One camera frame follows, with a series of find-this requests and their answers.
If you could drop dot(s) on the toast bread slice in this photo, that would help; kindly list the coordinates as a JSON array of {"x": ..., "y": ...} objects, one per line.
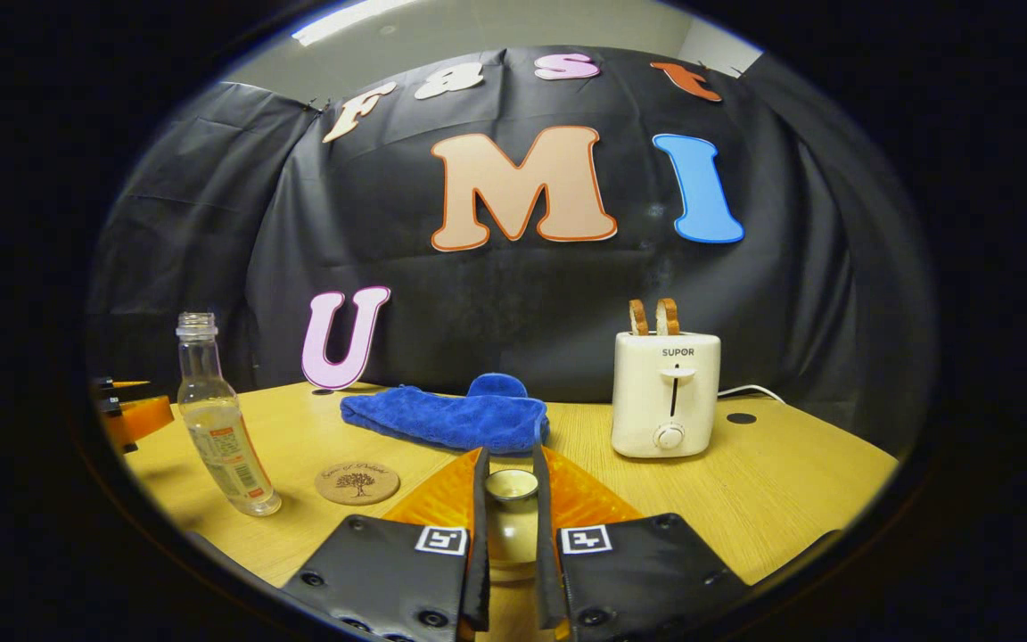
[
  {"x": 638, "y": 317},
  {"x": 668, "y": 316}
]

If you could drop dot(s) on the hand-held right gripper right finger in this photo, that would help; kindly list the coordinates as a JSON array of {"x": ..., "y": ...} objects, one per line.
[{"x": 543, "y": 553}]

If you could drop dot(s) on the black backdrop cloth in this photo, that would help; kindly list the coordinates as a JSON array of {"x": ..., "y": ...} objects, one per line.
[{"x": 522, "y": 294}]

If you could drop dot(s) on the clear water bottle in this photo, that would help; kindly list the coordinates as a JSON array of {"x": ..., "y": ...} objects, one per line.
[{"x": 219, "y": 428}]

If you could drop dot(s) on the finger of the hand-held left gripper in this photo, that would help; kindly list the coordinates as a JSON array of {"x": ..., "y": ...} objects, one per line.
[
  {"x": 143, "y": 419},
  {"x": 121, "y": 385}
]

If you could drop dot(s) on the cream toaster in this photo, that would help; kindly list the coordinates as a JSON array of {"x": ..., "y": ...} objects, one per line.
[{"x": 665, "y": 392}]

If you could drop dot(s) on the cream teacup lid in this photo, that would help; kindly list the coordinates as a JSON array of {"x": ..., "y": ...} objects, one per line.
[{"x": 512, "y": 526}]

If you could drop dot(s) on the cream teacup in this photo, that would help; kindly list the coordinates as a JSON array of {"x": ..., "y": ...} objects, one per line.
[{"x": 513, "y": 571}]

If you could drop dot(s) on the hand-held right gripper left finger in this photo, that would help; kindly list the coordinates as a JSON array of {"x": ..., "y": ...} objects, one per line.
[{"x": 480, "y": 553}]

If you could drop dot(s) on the round cork coaster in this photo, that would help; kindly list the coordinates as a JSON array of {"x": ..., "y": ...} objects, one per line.
[{"x": 357, "y": 482}]

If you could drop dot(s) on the blue towel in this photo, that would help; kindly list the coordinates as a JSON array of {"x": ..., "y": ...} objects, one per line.
[{"x": 451, "y": 415}]

